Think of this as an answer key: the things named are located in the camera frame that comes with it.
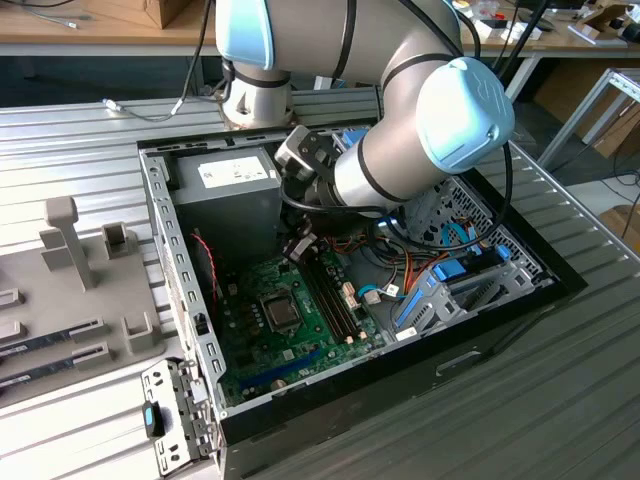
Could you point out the flat cardboard boxes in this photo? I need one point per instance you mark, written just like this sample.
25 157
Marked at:
620 130

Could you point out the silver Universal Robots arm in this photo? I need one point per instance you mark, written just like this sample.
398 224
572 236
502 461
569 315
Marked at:
400 165

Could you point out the grey plastic parts rack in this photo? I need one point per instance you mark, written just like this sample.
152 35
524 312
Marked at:
100 300

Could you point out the silver disk bay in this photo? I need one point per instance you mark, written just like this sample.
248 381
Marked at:
437 310

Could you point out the black open PC case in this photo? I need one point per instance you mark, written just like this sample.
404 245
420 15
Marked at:
500 350

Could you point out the closed cardboard box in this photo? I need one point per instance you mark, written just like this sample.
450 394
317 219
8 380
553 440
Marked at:
172 14

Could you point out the black blue bracket latch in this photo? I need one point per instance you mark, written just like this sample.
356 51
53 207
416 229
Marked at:
150 417

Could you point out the aluminium profile frame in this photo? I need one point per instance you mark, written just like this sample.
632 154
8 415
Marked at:
574 119

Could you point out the brown cardboard carton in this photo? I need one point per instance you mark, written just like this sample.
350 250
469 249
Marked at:
622 225

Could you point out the open cardboard box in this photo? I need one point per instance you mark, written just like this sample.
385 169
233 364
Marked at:
600 20

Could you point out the grey power supply unit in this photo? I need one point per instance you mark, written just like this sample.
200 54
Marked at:
225 210

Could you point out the hard disk in blue carrier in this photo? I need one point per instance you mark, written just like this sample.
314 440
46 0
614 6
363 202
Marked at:
447 270

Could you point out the black RAM slot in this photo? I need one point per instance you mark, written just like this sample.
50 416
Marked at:
321 300
328 300
341 300
335 300

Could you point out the wooden desk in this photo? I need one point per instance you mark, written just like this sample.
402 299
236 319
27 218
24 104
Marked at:
75 35

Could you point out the silver expansion bracket cover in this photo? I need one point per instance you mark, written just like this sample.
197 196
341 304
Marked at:
170 380

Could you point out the black stand pole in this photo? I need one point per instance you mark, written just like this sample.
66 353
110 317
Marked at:
524 30

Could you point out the green motherboard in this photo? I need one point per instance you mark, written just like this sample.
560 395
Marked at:
310 350

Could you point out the blue plastic drive rail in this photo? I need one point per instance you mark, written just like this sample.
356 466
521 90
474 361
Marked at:
410 307

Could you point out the small white box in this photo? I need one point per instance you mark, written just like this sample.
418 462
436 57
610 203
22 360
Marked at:
485 29

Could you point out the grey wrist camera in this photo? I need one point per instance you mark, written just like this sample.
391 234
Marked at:
295 150

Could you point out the blue plastic drive latch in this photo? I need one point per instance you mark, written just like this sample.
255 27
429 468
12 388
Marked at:
355 140

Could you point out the blue expansion slot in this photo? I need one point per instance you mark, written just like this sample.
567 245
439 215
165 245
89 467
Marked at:
280 370

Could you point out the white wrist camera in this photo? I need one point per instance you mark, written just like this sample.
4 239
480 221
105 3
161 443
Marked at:
300 249

